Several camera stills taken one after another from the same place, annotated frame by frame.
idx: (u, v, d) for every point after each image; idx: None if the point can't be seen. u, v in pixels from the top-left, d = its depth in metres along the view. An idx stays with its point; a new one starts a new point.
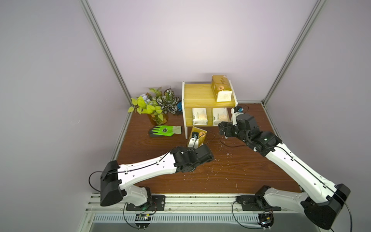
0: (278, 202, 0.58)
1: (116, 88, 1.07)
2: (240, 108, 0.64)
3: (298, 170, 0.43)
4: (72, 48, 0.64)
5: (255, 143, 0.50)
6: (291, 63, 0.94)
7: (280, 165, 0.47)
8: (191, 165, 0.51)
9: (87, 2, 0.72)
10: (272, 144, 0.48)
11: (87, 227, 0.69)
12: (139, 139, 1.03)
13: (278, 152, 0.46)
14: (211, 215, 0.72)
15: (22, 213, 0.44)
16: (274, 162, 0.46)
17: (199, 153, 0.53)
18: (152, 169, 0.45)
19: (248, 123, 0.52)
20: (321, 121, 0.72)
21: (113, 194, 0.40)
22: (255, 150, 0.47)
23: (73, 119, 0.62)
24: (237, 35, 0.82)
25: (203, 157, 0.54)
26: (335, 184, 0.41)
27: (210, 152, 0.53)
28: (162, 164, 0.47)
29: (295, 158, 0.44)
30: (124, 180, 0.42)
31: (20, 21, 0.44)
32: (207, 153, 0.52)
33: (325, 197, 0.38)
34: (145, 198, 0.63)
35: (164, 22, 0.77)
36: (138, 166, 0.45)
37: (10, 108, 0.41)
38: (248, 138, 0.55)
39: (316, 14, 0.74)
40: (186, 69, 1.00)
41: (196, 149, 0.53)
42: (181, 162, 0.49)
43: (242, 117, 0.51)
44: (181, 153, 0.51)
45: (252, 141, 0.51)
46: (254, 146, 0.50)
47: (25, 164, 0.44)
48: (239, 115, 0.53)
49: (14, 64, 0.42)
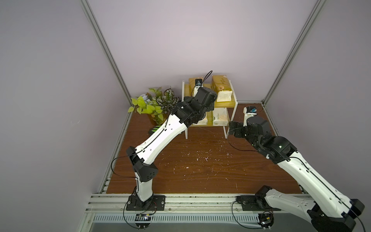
0: (282, 206, 0.57)
1: (116, 88, 1.07)
2: (253, 108, 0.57)
3: (315, 183, 0.40)
4: (72, 48, 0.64)
5: (270, 151, 0.45)
6: (291, 63, 0.94)
7: (293, 175, 0.45)
8: (199, 113, 0.49)
9: (86, 1, 0.71)
10: (286, 152, 0.44)
11: (87, 227, 0.69)
12: (139, 139, 1.03)
13: (295, 163, 0.42)
14: (211, 215, 0.72)
15: (22, 214, 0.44)
16: (287, 171, 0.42)
17: (199, 100, 0.49)
18: (163, 136, 0.46)
19: (261, 128, 0.47)
20: (321, 121, 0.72)
21: (144, 171, 0.45)
22: (267, 157, 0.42)
23: (72, 119, 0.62)
24: (237, 35, 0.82)
25: (205, 100, 0.50)
26: (349, 199, 0.38)
27: (208, 92, 0.49)
28: (170, 125, 0.47)
29: (312, 170, 0.41)
30: (146, 156, 0.44)
31: (21, 21, 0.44)
32: (206, 94, 0.49)
33: (341, 213, 0.37)
34: (150, 191, 0.65)
35: (164, 22, 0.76)
36: (150, 139, 0.46)
37: (11, 108, 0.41)
38: (260, 144, 0.51)
39: (317, 14, 0.74)
40: (186, 69, 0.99)
41: (195, 97, 0.50)
42: (185, 117, 0.46)
43: (253, 121, 0.47)
44: (181, 108, 0.48)
45: (264, 148, 0.47)
46: (267, 153, 0.46)
47: (26, 163, 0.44)
48: (251, 118, 0.49)
49: (15, 64, 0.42)
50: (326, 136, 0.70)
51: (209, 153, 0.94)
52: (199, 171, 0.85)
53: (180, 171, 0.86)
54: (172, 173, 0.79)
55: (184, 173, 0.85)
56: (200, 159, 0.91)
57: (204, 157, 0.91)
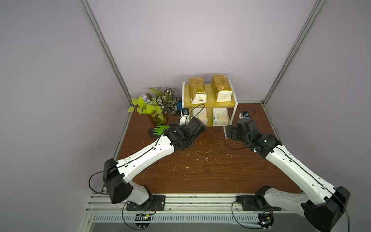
0: (278, 203, 0.58)
1: (116, 88, 1.07)
2: (246, 112, 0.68)
3: (296, 170, 0.44)
4: (72, 48, 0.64)
5: (256, 145, 0.51)
6: (291, 63, 0.94)
7: (278, 166, 0.49)
8: (187, 140, 0.53)
9: (86, 2, 0.71)
10: (271, 145, 0.49)
11: (87, 227, 0.69)
12: (139, 139, 1.03)
13: (278, 153, 0.47)
14: (211, 215, 0.72)
15: (21, 214, 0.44)
16: (276, 164, 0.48)
17: (191, 128, 0.55)
18: (150, 154, 0.46)
19: (248, 126, 0.55)
20: (320, 121, 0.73)
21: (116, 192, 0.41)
22: (255, 151, 0.53)
23: (72, 119, 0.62)
24: (237, 35, 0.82)
25: (196, 129, 0.56)
26: (334, 186, 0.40)
27: (200, 123, 0.55)
28: (159, 146, 0.48)
29: (294, 160, 0.46)
30: (126, 172, 0.42)
31: (21, 22, 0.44)
32: (198, 125, 0.55)
33: (323, 198, 0.39)
34: (146, 194, 0.64)
35: (164, 22, 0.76)
36: (136, 156, 0.45)
37: (10, 108, 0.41)
38: (249, 140, 0.58)
39: (317, 14, 0.74)
40: (186, 68, 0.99)
41: (187, 125, 0.56)
42: (176, 140, 0.49)
43: (242, 121, 0.56)
44: (174, 132, 0.52)
45: (252, 143, 0.53)
46: (255, 147, 0.52)
47: (26, 163, 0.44)
48: (240, 119, 0.56)
49: (15, 64, 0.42)
50: (325, 136, 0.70)
51: (209, 153, 0.94)
52: (199, 171, 0.85)
53: (179, 171, 0.86)
54: (172, 173, 0.79)
55: (183, 173, 0.85)
56: (200, 159, 0.91)
57: (204, 157, 0.91)
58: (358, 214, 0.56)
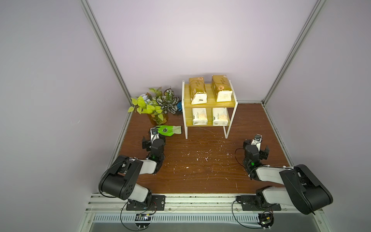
0: (275, 197, 0.58)
1: (116, 88, 1.07)
2: (259, 138, 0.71)
3: (269, 168, 0.60)
4: (72, 48, 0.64)
5: (250, 172, 0.69)
6: (291, 63, 0.94)
7: (265, 178, 0.61)
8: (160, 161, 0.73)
9: (86, 2, 0.71)
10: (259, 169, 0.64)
11: (87, 227, 0.69)
12: (139, 139, 1.03)
13: (264, 169, 0.61)
14: (211, 215, 0.72)
15: (21, 214, 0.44)
16: (265, 179, 0.62)
17: (155, 153, 0.70)
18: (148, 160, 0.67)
19: (252, 156, 0.69)
20: (319, 121, 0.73)
21: (133, 178, 0.47)
22: (249, 175, 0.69)
23: (72, 119, 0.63)
24: (236, 35, 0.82)
25: (159, 151, 0.72)
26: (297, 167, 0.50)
27: (161, 144, 0.71)
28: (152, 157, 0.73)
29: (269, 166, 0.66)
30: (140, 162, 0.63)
31: (21, 21, 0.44)
32: (157, 147, 0.69)
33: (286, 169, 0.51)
34: (146, 189, 0.65)
35: (163, 22, 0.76)
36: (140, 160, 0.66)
37: (9, 108, 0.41)
38: (248, 166, 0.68)
39: (317, 14, 0.74)
40: (186, 68, 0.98)
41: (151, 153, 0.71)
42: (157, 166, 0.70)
43: (250, 149, 0.69)
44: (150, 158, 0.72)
45: (250, 169, 0.69)
46: (249, 174, 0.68)
47: (25, 163, 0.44)
48: (249, 146, 0.70)
49: (15, 64, 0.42)
50: (324, 136, 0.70)
51: (209, 153, 0.94)
52: (199, 171, 0.85)
53: (179, 171, 0.86)
54: (172, 173, 0.79)
55: (184, 173, 0.85)
56: (200, 159, 0.91)
57: (204, 157, 0.91)
58: (357, 214, 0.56)
